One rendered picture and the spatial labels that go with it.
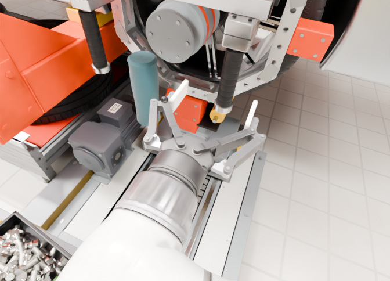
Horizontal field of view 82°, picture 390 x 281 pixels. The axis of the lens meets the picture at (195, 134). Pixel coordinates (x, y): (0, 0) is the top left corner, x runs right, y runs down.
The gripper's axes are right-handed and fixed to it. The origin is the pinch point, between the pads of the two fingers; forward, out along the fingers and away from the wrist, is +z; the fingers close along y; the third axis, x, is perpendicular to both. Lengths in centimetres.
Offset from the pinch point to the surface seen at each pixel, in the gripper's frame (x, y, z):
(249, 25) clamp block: 11.6, 1.8, 6.5
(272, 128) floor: -83, 24, 90
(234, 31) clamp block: 10.2, -0.5, 6.4
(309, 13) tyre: 6.3, 12.3, 36.6
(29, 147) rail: -50, -72, -3
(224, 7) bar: 12.5, -3.6, 9.4
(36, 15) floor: -84, -245, 148
